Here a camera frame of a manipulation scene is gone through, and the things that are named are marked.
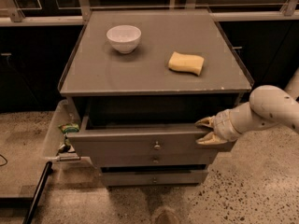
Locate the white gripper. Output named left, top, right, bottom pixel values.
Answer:
left=195, top=109, right=241, bottom=146

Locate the grey top drawer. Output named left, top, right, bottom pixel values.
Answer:
left=68, top=123, right=235, bottom=157

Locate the grey drawer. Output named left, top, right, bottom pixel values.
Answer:
left=91, top=149, right=217, bottom=167
left=100, top=170, right=208, bottom=187
left=68, top=123, right=235, bottom=157

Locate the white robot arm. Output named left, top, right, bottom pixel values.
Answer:
left=195, top=68, right=299, bottom=145

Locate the grey drawer cabinet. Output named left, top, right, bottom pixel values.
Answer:
left=60, top=9, right=253, bottom=174

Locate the grey middle drawer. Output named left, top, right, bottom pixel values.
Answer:
left=91, top=149, right=217, bottom=167

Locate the grey bottom drawer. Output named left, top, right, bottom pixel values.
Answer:
left=100, top=170, right=208, bottom=187

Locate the yellow sponge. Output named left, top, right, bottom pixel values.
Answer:
left=168, top=52, right=205, bottom=76

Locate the round floor drain cover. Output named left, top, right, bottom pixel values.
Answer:
left=152, top=207, right=180, bottom=224

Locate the white ceramic bowl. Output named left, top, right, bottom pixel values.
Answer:
left=107, top=25, right=142, bottom=54

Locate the green snack bag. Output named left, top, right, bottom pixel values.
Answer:
left=59, top=123, right=79, bottom=134

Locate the clear plastic bin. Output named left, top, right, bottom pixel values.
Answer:
left=43, top=100, right=92, bottom=165

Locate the black pole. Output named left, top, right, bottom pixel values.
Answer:
left=22, top=161, right=53, bottom=224

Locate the black cable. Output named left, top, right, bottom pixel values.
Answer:
left=0, top=153, right=9, bottom=168

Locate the metal railing frame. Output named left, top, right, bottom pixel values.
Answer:
left=0, top=0, right=299, bottom=26

